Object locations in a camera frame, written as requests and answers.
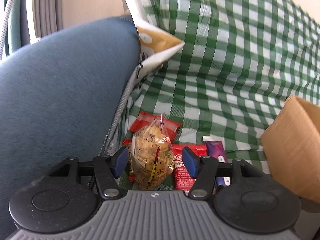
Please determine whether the plain red packet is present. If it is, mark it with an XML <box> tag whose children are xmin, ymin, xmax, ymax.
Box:
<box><xmin>129</xmin><ymin>111</ymin><xmax>182</xmax><ymax>143</ymax></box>

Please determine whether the clear bag of golden crackers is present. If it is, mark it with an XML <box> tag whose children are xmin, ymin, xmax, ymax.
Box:
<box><xmin>128</xmin><ymin>114</ymin><xmax>175</xmax><ymax>191</ymax></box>

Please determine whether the purple and white packet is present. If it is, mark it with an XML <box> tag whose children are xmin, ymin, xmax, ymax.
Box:
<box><xmin>202</xmin><ymin>135</ymin><xmax>230</xmax><ymax>193</ymax></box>

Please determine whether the red packet with white label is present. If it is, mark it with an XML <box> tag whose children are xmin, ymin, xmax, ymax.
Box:
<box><xmin>172</xmin><ymin>144</ymin><xmax>208</xmax><ymax>197</ymax></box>

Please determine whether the white printed paper bag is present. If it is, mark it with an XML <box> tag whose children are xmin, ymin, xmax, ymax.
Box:
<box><xmin>117</xmin><ymin>0</ymin><xmax>186</xmax><ymax>85</ymax></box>

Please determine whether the white braided hose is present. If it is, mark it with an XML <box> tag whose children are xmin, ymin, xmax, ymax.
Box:
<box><xmin>0</xmin><ymin>0</ymin><xmax>25</xmax><ymax>63</ymax></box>

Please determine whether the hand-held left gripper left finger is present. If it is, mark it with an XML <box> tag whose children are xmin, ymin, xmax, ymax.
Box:
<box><xmin>46</xmin><ymin>145</ymin><xmax>129</xmax><ymax>201</ymax></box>

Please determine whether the green white checked cloth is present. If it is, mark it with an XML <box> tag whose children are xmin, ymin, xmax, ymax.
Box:
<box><xmin>119</xmin><ymin>0</ymin><xmax>320</xmax><ymax>193</ymax></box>

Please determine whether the grey curtain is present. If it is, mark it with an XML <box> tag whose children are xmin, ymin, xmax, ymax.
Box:
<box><xmin>20</xmin><ymin>0</ymin><xmax>63</xmax><ymax>45</ymax></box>

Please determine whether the brown cardboard box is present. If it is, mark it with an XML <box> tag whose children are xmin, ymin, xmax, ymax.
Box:
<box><xmin>260</xmin><ymin>95</ymin><xmax>320</xmax><ymax>204</ymax></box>

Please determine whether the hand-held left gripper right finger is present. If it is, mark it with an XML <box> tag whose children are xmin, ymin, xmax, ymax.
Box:
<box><xmin>182</xmin><ymin>147</ymin><xmax>273</xmax><ymax>201</ymax></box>

